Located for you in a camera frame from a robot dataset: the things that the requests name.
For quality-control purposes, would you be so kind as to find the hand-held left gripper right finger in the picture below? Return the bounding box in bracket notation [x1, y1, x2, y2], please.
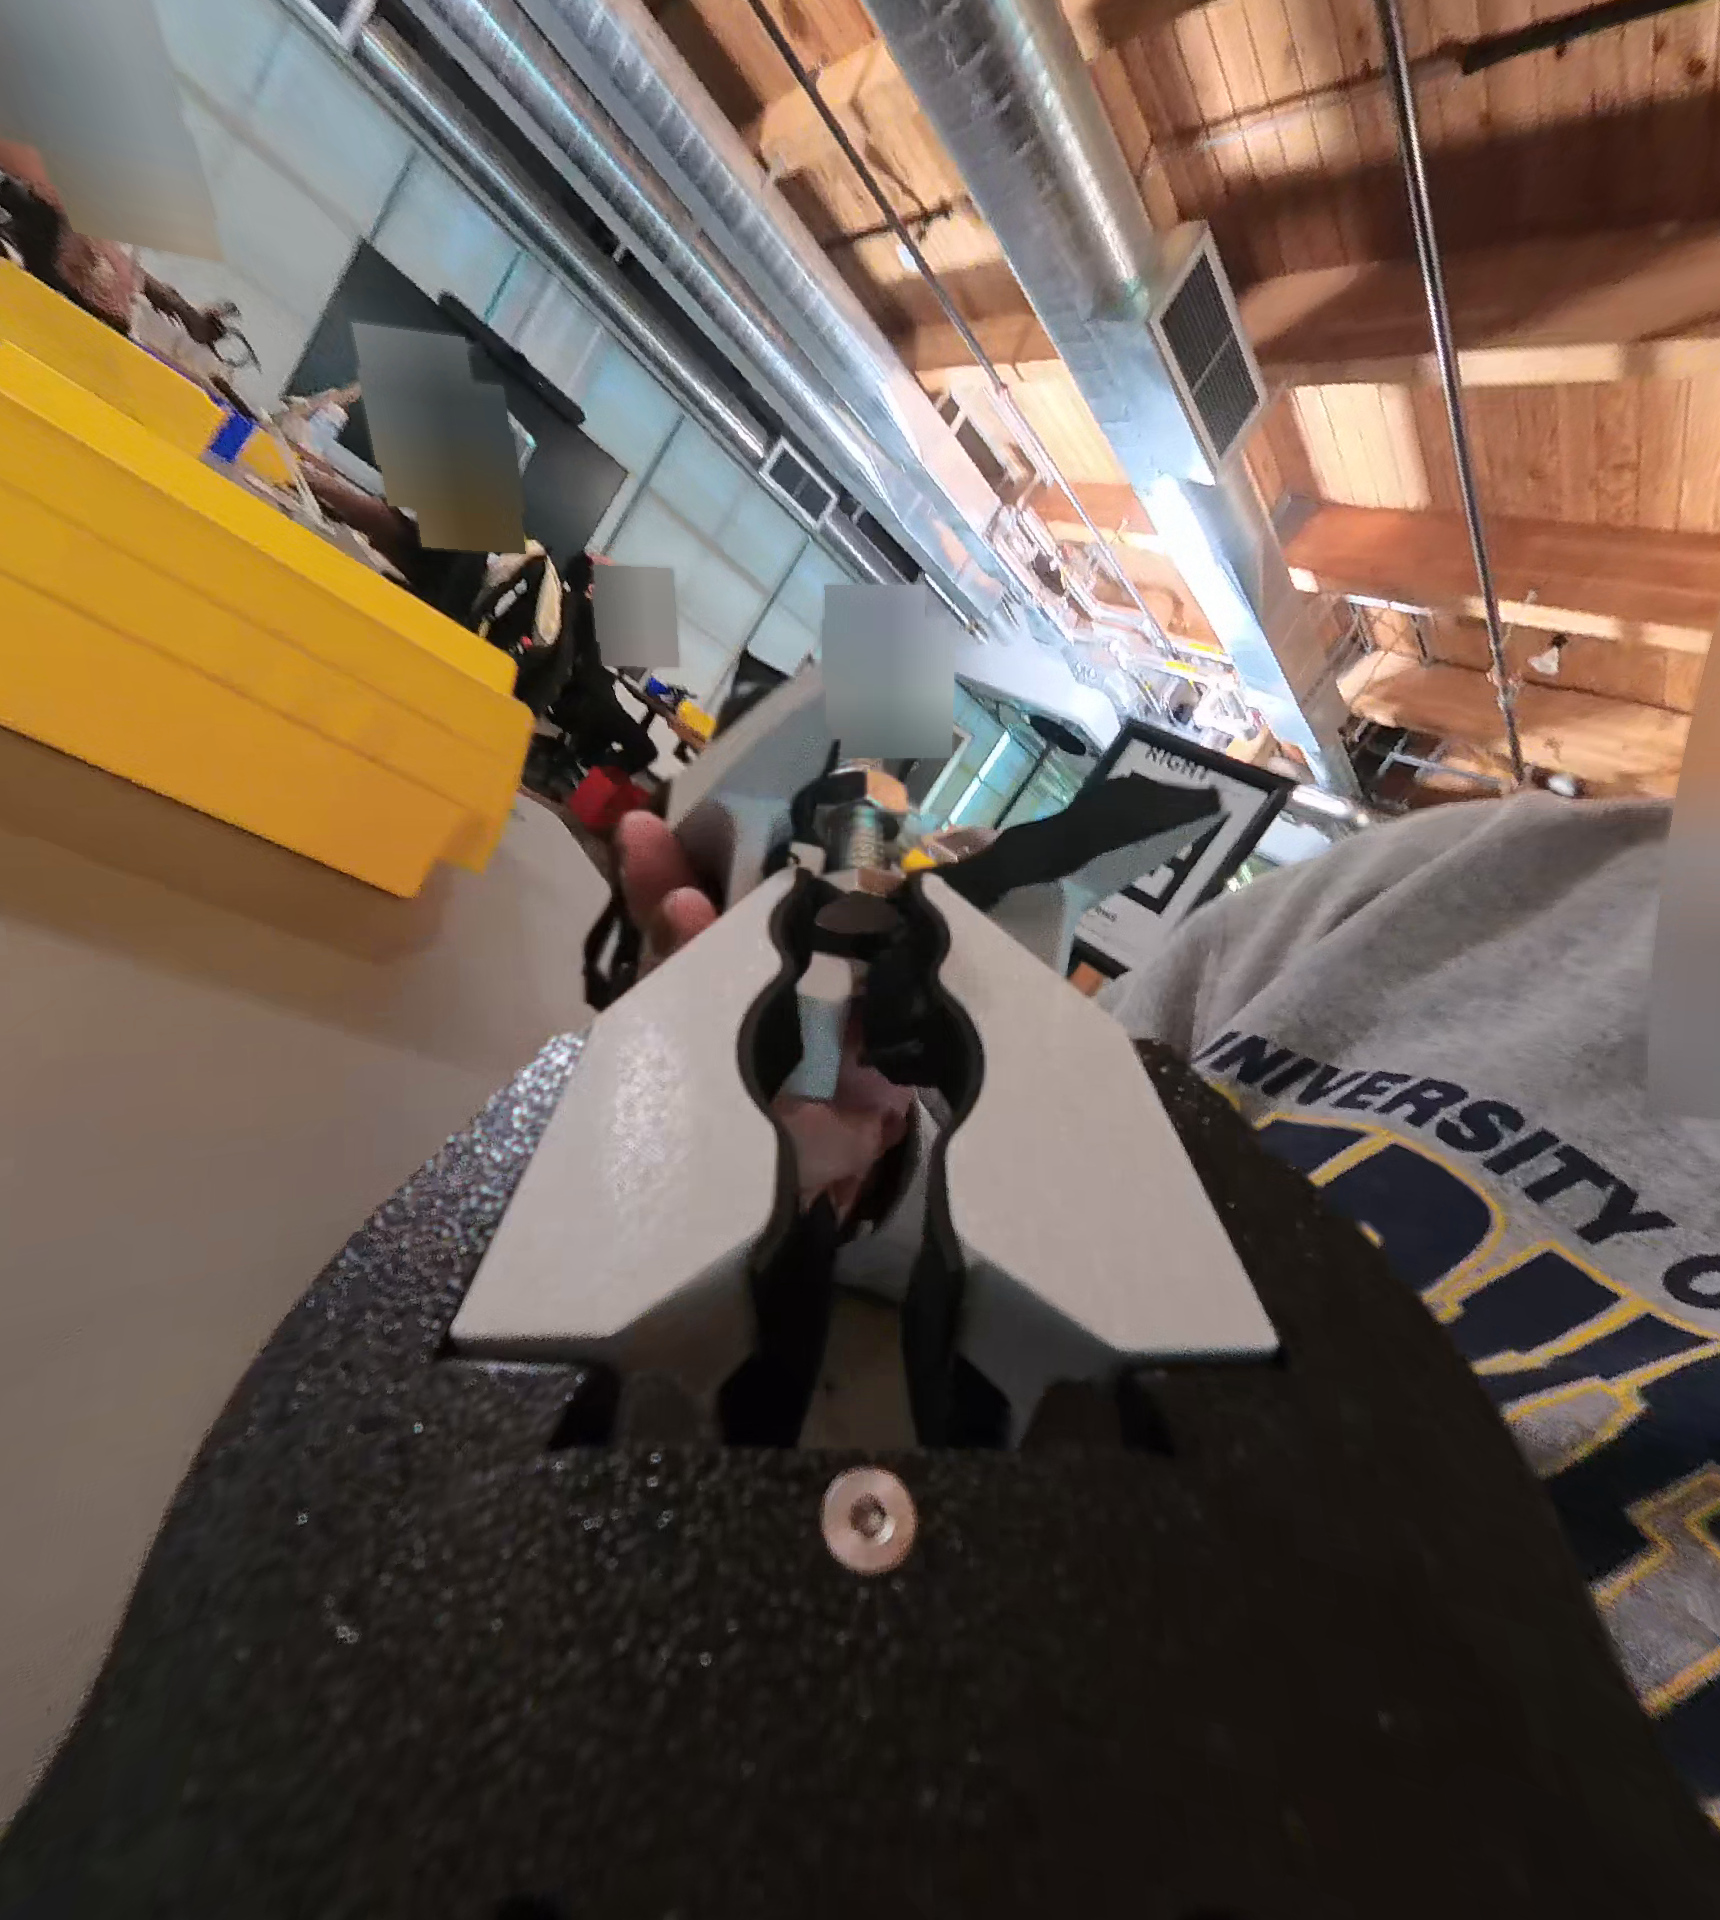
[898, 869, 1281, 1449]

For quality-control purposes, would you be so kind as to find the insulated silver pipe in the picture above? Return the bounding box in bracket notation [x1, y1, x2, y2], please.
[276, 0, 980, 632]

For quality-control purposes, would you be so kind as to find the black framed sign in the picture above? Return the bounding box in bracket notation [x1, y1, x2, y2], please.
[1067, 717, 1299, 985]

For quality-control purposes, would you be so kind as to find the black wall screen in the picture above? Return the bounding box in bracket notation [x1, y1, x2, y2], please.
[286, 241, 632, 560]

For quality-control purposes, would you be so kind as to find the steel hex bolt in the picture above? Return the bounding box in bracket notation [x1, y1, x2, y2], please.
[804, 869, 902, 940]

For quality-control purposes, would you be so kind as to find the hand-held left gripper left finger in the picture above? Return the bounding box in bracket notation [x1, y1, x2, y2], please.
[449, 869, 844, 1449]

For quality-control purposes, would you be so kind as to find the silver ventilation duct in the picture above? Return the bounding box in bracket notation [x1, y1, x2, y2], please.
[860, 0, 1363, 812]

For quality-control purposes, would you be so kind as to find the steel hex nut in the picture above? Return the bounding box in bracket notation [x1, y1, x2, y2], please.
[806, 770, 902, 873]

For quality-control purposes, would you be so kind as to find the large yellow plastic bin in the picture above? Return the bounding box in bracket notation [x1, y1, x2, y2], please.
[0, 255, 538, 903]

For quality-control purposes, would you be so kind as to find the person's right hand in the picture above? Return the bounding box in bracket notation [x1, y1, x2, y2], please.
[608, 809, 725, 985]

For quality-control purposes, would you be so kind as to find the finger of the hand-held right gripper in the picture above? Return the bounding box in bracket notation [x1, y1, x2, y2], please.
[665, 661, 835, 914]
[936, 771, 1229, 976]

